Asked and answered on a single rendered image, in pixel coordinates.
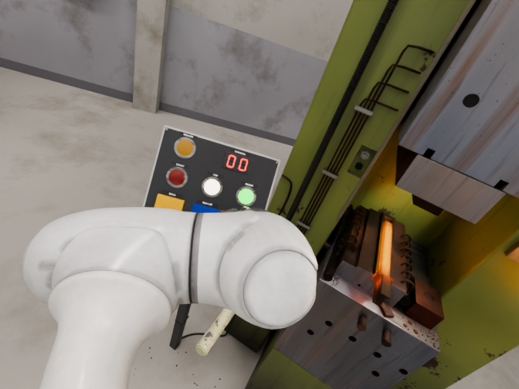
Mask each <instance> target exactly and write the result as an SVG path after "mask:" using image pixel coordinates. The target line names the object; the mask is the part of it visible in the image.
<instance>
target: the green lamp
mask: <svg viewBox="0 0 519 389"><path fill-rule="evenodd" d="M253 197H254V196H253V193H252V191H251V190H249V189H243V190H241V192H240V193H239V201H240V202H241V203H243V204H249V203H251V202H252V201H253Z"/></svg>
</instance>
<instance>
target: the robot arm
mask: <svg viewBox="0 0 519 389"><path fill-rule="evenodd" d="M22 276H23V280H24V283H25V285H26V286H27V287H28V289H29V290H30V292H31V293H32V294H33V295H34V296H35V297H36V298H37V299H39V300H40V301H41V302H43V303H45V304H46V305H48V307H49V311H50V313H51V315H52V316H53V318H54V319H55V321H56V322H57V324H58V330H57V335H56V339H55V342H54V344H53V348H52V351H51V354H50V356H49V359H48V362H47V365H46V369H45V371H44V375H43V377H42V382H41V384H40V388H39V389H128V383H129V378H130V373H131V368H132V364H133V362H134V358H135V356H136V354H137V352H138V350H139V348H140V346H141V344H142V343H143V342H144V341H145V340H146V339H148V338H150V337H152V336H154V335H156V334H158V333H160V332H161V331H162V330H163V329H164V328H165V327H166V326H167V324H168V321H169V319H170V315H171V314H173V312H174V311H176V309H177V308H178V305H179V304H190V303H197V304H207V305H212V306H219V307H222V308H225V309H228V310H232V311H233V312H234V313H235V314H236V315H237V316H239V317H241V318H242V319H244V320H245V321H247V322H249V323H251V324H253V325H256V326H259V327H262V328H265V329H271V330H276V329H282V328H285V327H288V326H291V325H293V324H295V323H296V322H298V321H299V320H301V319H302V318H303V317H304V316H305V315H306V314H307V313H308V312H309V310H310V308H311V307H312V306H313V304H314V300H315V297H316V285H317V260H316V258H315V256H314V253H313V250H312V248H311V247H310V245H309V243H308V241H307V240H306V238H305V237H304V235H303V234H302V233H301V231H300V230H299V229H298V228H297V227H296V226H295V225H294V224H293V223H291V222H289V221H288V220H286V219H285V218H283V217H282V216H279V215H276V214H274V213H271V212H269V211H267V210H265V209H261V208H249V207H246V206H243V207H241V209H240V210H239V211H238V209H236V208H231V209H229V210H226V211H220V213H197V212H187V211H178V210H174V209H170V208H146V207H124V208H98V209H92V210H87V211H81V212H77V213H73V214H71V215H67V216H64V217H62V218H58V219H56V220H55V221H53V222H50V223H49V224H48V225H46V226H44V227H43V228H42V229H41V230H40V231H39V232H38V233H37V234H36V236H35V237H34V238H33V240H32V241H31V242H30V243H29V245H28V247H27V249H26V251H25V254H24V257H23V261H22Z"/></svg>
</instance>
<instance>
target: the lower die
mask: <svg viewBox="0 0 519 389"><path fill-rule="evenodd" d="M359 206H361V205H359ZM362 207H363V206H362ZM363 208H364V207H363ZM364 209H365V213H364V217H363V219H362V220H363V222H362V224H361V229H360V231H359V232H360V234H359V236H358V242H357V243H356V249H355V250H354V252H352V251H351V250H352V249H353V248H354V246H353V245H352V244H351V243H348V244H347V245H346V246H345V247H344V248H343V250H342V251H341V255H340V258H339V260H338V265H337V268H336V270H335V273H334V274H336V275H338V276H340V277H341V278H342V279H345V280H347V281H348V282H350V283H351V284H353V285H355V286H357V287H358V288H359V289H362V290H364V291H365V292H367V293H368V294H370V295H372V296H373V294H374V288H375V282H374V281H372V280H373V277H374V276H375V274H376V273H377V272H378V271H379V263H380V256H381V248H382V235H383V228H384V220H385V216H387V217H389V218H391V219H392V250H391V265H390V277H391V278H392V279H394V282H393V283H392V284H391V294H390V299H387V298H386V299H385V300H384V302H385V303H388V304H389V306H390V307H393V306H394V305H395V304H396V303H397V302H398V301H399V300H400V299H401V298H402V297H403V296H404V295H405V294H406V282H404V283H403V284H401V283H400V281H402V280H403V279H406V272H405V273H403V274H401V273H400V272H401V271H403V270H406V267H405V264H404V265H403V266H401V265H400V264H401V263H402V262H405V256H404V257H402V258H401V257H400V256H401V255H403V254H405V249H403V250H402V251H401V250H400V248H402V247H405V242H404V243H402V244H401V243H400V242H401V241H403V240H405V236H403V237H402V238H401V237H400V236H401V235H404V234H405V226H404V225H403V224H401V223H399V222H397V221H396V220H395V218H393V217H392V216H390V215H387V214H386V213H384V212H382V213H379V212H377V211H375V210H373V209H371V208H370V209H369V210H368V209H367V208H364ZM358 284H360V285H361V286H358Z"/></svg>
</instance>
